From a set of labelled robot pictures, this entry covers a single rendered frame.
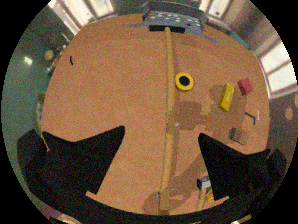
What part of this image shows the yellow spirit level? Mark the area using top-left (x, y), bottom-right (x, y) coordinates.
top-left (217, 83), bottom-right (234, 112)

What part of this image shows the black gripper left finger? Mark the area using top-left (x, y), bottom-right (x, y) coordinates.
top-left (41, 125), bottom-right (125, 194)

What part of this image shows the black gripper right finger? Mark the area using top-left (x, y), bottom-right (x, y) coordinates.
top-left (197, 132), bottom-right (271, 201)

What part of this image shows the red rectangular block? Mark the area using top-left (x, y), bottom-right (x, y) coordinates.
top-left (237, 77), bottom-right (253, 96)

